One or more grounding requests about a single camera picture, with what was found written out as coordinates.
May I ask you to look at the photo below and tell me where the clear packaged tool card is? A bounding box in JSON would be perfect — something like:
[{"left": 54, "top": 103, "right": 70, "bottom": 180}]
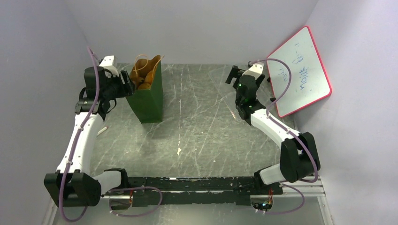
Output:
[{"left": 97, "top": 126, "right": 109, "bottom": 136}]

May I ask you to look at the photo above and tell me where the aluminium frame rail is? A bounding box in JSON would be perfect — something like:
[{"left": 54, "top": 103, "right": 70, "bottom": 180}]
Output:
[{"left": 41, "top": 177, "right": 335, "bottom": 225}]

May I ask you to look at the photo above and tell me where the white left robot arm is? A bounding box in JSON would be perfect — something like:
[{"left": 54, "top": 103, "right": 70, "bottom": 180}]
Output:
[{"left": 44, "top": 55, "right": 135, "bottom": 207}]

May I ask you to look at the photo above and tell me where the green paper bag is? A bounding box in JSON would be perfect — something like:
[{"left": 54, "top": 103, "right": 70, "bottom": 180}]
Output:
[{"left": 126, "top": 54, "right": 163, "bottom": 124}]

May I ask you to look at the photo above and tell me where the red framed whiteboard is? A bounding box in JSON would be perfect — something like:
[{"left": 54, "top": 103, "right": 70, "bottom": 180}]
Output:
[{"left": 267, "top": 26, "right": 332, "bottom": 118}]

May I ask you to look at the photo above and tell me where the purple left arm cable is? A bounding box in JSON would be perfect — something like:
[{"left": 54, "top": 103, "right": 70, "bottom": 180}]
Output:
[{"left": 58, "top": 46, "right": 102, "bottom": 223}]

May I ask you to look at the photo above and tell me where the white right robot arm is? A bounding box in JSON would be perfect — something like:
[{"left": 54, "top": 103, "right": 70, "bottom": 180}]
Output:
[{"left": 225, "top": 63, "right": 321, "bottom": 194}]

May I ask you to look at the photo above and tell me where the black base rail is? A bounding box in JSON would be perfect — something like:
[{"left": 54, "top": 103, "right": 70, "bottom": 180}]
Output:
[{"left": 101, "top": 176, "right": 283, "bottom": 207}]

